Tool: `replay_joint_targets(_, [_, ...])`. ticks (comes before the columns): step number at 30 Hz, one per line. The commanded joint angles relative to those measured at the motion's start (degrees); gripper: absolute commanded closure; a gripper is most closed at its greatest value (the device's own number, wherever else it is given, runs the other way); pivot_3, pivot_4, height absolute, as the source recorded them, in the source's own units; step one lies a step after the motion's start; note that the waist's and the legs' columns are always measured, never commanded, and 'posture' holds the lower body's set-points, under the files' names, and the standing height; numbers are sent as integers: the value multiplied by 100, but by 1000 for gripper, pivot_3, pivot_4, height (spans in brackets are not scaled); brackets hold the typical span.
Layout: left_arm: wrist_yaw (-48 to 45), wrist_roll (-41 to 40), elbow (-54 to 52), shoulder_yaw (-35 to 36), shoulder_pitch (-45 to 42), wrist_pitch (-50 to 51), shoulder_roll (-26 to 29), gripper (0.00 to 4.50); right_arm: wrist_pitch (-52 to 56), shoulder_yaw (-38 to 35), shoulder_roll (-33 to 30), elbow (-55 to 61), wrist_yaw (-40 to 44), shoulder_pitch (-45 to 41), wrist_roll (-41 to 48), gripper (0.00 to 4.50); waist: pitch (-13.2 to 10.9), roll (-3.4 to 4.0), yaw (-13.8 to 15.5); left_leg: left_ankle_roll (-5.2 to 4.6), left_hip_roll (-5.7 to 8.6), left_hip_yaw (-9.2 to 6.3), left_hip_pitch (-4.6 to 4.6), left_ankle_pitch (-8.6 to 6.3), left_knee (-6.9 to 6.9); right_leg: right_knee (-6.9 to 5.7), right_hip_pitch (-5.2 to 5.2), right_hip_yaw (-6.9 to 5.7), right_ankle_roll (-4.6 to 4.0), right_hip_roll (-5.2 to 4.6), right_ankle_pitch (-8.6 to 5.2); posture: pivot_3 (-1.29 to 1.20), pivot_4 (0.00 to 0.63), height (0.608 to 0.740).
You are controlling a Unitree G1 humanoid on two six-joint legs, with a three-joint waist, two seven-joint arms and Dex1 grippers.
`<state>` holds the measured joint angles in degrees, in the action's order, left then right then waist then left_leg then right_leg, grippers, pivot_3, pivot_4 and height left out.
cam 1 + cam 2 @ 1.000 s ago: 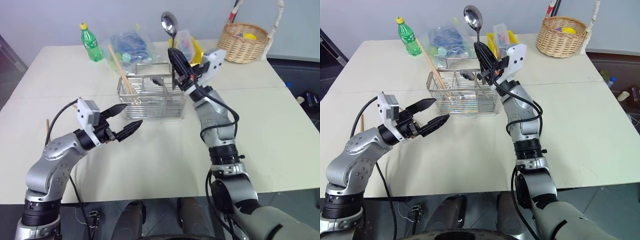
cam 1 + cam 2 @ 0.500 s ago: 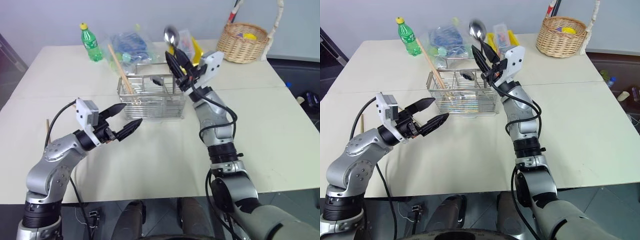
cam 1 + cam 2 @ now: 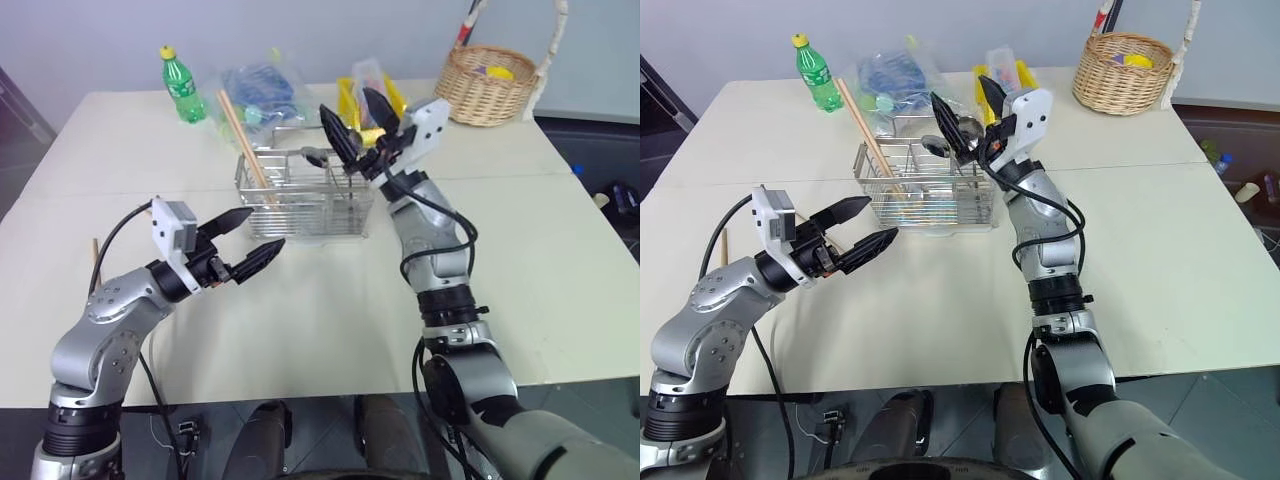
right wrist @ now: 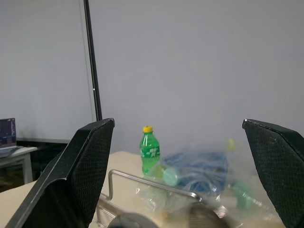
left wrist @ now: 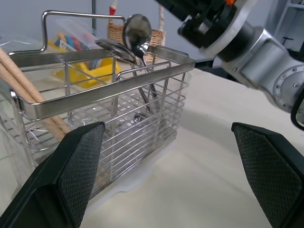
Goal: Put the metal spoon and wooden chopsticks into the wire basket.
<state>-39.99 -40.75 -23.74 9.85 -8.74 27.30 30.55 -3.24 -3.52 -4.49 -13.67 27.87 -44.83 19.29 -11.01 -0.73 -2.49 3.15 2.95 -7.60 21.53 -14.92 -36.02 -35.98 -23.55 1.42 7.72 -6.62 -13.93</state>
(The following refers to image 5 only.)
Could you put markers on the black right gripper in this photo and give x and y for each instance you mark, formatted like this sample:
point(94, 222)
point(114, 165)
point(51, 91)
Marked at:
point(204, 26)

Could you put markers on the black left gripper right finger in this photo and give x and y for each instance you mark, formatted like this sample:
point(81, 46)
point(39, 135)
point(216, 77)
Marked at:
point(268, 171)

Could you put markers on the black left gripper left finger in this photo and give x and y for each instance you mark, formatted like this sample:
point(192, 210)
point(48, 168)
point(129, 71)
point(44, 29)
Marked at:
point(71, 171)

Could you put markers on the metal spoon with round bowl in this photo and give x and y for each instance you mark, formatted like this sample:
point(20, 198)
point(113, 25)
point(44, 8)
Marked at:
point(137, 28)

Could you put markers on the metal spoon with oval bowl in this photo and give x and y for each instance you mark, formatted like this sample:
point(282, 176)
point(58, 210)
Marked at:
point(116, 48)

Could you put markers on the yellow plastic box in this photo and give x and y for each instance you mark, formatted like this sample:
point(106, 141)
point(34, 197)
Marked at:
point(97, 73)

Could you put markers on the wooden chopstick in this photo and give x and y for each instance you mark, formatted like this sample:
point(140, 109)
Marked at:
point(14, 83)
point(23, 79)

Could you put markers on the threaded metal rod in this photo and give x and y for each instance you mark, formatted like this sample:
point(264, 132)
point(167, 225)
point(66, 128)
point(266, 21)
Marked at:
point(94, 16)

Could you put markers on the clear case of coloured crayons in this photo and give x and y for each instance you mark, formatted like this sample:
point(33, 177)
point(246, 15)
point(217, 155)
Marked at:
point(76, 35)

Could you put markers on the white metal shelf frame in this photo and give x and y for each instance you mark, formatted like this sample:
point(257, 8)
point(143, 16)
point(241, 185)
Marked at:
point(293, 21)

